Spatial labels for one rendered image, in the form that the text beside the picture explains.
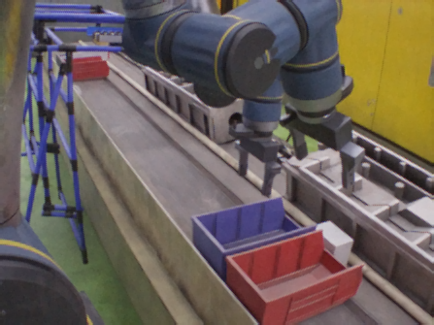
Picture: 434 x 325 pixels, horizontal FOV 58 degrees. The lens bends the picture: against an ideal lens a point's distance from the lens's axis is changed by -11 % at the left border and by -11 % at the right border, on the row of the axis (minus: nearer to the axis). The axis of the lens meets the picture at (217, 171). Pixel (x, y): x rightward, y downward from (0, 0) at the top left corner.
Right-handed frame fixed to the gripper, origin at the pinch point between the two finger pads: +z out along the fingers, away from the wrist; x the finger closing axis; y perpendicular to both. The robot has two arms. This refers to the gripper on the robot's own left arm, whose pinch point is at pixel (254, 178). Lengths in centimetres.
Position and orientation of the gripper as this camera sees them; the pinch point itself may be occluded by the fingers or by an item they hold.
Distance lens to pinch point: 129.9
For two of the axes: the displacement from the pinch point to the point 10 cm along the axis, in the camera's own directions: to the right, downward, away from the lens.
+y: 8.8, -1.6, 4.5
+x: -4.7, -4.2, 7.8
